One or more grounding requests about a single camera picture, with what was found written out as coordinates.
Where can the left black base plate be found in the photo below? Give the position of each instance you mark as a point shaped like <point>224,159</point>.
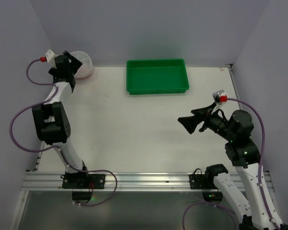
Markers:
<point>81,180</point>

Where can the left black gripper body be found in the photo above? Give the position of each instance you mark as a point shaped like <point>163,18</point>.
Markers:
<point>70,63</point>

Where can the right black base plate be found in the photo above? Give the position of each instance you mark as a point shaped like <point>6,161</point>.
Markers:
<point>198,180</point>

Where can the aluminium mounting rail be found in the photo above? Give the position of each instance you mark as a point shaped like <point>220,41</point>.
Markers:
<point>127,182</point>

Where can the green plastic tray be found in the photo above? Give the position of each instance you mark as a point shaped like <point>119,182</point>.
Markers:
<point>156,76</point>

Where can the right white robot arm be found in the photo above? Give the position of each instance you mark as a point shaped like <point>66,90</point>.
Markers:
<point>254,209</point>

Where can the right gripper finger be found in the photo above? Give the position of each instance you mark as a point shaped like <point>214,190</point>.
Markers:
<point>204,111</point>
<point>191,122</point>

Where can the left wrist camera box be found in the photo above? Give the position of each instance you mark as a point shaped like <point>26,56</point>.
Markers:
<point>50,58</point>

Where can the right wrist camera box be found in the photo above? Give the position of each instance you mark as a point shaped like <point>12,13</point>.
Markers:
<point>220,97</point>

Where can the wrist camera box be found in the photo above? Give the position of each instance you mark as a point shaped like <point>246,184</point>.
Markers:
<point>50,58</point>
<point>220,97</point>

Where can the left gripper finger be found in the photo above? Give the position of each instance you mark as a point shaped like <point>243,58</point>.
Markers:
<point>74,65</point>
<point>68,55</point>

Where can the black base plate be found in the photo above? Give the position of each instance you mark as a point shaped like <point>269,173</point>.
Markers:
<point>81,180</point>
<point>198,180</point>

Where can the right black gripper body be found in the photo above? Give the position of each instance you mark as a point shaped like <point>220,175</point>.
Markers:
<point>205,119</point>

